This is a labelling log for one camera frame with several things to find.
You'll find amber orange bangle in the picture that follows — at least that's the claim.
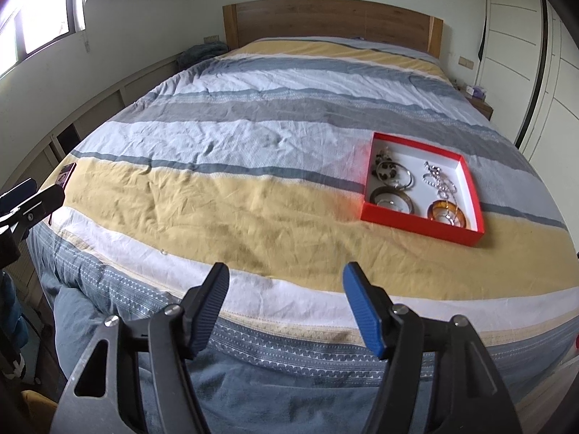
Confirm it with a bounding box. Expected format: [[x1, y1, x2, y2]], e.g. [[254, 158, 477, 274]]
[[427, 200, 468, 228]]

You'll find dark olive bangle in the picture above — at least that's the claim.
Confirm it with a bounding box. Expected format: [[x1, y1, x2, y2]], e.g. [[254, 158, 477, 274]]
[[369, 186, 414, 214]]

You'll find silver cuff bangle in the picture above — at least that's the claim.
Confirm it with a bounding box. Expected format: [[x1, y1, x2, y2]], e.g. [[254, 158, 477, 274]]
[[375, 161, 414, 190]]

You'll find long silver bead necklace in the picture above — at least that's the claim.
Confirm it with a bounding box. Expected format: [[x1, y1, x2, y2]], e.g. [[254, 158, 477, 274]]
[[422, 159, 460, 200]]

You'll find dark stone bead bracelet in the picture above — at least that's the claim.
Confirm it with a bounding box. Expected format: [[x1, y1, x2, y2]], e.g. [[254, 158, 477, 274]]
[[371, 147, 402, 179]]

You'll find red jewelry box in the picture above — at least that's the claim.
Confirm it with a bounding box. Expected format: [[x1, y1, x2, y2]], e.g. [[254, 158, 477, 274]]
[[360, 132, 485, 246]]

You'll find smartphone with red case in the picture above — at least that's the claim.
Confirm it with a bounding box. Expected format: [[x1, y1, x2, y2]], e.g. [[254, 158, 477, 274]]
[[54, 163, 77, 190]]

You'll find striped bed duvet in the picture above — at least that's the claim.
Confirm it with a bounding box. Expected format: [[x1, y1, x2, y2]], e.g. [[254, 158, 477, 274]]
[[28, 37, 578, 433]]

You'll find window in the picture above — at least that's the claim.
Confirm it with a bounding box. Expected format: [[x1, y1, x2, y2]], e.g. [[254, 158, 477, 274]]
[[1, 0, 87, 73]]

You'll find dark blanket on shelf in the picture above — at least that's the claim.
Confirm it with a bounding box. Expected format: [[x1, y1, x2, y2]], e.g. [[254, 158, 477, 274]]
[[177, 41, 230, 71]]

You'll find wooden nightstand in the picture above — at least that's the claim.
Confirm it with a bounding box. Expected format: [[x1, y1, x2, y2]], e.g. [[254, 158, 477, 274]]
[[466, 97, 494, 120]]

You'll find tissue box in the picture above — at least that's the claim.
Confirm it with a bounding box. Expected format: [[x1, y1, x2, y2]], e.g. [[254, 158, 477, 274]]
[[464, 84, 486, 100]]

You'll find white wardrobe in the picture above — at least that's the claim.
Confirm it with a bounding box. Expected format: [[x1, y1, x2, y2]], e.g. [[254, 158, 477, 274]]
[[474, 0, 579, 200]]

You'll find wooden headboard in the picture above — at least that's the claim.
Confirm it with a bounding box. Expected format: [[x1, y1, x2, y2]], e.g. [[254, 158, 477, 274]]
[[223, 0, 444, 58]]

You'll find low white wall shelf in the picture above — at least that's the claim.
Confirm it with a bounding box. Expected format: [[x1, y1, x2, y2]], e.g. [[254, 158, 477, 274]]
[[1, 54, 179, 192]]

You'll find wall socket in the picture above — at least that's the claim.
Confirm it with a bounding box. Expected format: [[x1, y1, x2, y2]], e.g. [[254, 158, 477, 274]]
[[458, 56, 474, 69]]

